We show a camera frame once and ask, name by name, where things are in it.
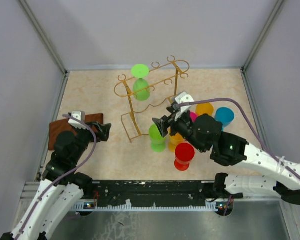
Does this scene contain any green wine glass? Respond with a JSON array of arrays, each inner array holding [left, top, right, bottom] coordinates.
[[131, 64, 150, 102], [148, 124, 166, 153]]

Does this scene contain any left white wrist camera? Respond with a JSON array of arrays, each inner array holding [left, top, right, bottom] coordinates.
[[68, 110, 86, 130]]

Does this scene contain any magenta wine glass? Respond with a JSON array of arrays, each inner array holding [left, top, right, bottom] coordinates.
[[189, 111, 198, 123]]

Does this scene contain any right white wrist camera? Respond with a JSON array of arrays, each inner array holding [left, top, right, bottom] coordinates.
[[167, 91, 194, 121]]

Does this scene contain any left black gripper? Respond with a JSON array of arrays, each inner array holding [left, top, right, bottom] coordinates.
[[71, 120, 112, 163]]

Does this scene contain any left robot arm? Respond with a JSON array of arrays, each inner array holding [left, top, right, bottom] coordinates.
[[1, 117, 112, 240]]

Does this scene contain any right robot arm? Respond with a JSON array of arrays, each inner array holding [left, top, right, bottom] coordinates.
[[152, 113, 300, 206]]

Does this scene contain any blue wine glass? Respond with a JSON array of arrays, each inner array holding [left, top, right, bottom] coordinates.
[[214, 107, 235, 131]]

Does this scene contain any orange wine glass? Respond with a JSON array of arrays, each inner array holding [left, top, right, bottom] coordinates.
[[168, 133, 185, 153], [195, 103, 214, 116]]

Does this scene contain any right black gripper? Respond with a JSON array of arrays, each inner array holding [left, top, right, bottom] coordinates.
[[152, 106, 207, 153]]

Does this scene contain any red wine glass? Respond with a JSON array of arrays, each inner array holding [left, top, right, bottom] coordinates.
[[174, 142, 195, 172]]

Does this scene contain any gold wire glass rack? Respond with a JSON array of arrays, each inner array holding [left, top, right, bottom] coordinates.
[[113, 55, 190, 143]]

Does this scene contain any brown folded cloth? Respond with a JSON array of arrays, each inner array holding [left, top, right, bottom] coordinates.
[[48, 113, 104, 151]]

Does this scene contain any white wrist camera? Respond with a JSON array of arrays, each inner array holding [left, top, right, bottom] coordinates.
[[68, 110, 86, 130], [167, 91, 194, 121]]

